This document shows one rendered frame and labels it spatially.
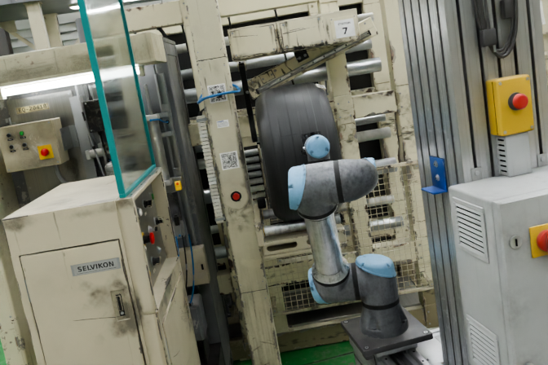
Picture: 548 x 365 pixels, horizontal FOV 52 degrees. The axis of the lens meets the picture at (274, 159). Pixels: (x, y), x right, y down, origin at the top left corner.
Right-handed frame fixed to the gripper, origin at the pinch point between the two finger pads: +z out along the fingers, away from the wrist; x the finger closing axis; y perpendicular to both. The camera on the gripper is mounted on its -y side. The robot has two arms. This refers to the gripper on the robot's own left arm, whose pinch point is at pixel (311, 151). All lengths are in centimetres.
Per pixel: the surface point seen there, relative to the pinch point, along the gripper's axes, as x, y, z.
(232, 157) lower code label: 31.8, 2.2, 22.2
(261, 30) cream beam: 10, 57, 42
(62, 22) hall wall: 359, 296, 876
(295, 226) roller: 10.3, -31.2, 18.7
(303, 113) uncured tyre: -0.1, 15.1, 5.7
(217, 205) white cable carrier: 43, -18, 29
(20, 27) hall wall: 434, 297, 863
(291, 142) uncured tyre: 6.9, 4.4, 1.6
